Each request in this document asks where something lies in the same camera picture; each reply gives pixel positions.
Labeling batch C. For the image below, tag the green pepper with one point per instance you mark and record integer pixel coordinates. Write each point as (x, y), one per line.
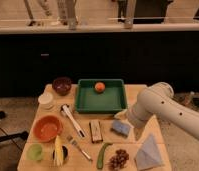
(100, 159)

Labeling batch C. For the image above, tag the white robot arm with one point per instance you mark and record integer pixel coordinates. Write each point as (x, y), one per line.
(158, 99)

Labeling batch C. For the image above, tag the dark brown bowl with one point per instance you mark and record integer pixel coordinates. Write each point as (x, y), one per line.
(62, 85)

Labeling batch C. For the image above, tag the red bowl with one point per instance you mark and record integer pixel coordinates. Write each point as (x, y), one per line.
(47, 128)

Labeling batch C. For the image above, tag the orange round fruit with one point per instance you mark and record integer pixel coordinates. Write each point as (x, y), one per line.
(99, 87)

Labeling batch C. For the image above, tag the green plastic tray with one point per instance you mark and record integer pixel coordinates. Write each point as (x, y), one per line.
(111, 100)

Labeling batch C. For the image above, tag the brown wooden block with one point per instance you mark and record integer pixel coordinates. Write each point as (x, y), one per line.
(95, 130)

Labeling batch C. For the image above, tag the blue sponge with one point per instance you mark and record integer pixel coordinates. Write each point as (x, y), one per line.
(120, 128)

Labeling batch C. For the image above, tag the white small cup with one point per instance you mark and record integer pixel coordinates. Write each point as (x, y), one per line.
(46, 100)

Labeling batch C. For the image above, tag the silver fork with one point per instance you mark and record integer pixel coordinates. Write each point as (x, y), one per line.
(72, 141)

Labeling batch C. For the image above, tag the black small dish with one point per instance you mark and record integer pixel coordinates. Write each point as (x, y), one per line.
(65, 153)

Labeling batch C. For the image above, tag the bunch of purple grapes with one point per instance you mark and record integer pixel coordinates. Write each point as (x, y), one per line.
(119, 160)

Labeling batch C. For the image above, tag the yellow corn cob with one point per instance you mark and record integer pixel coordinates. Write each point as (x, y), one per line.
(58, 155)

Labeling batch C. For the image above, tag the grey folded cloth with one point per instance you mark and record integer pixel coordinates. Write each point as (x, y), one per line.
(148, 156)

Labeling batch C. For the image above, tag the black tripod leg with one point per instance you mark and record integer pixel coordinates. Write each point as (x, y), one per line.
(23, 135)

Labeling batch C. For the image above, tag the light green cup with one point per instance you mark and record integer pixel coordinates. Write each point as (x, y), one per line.
(35, 152)

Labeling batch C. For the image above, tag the white handled kitchen tool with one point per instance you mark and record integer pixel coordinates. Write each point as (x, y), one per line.
(66, 111)

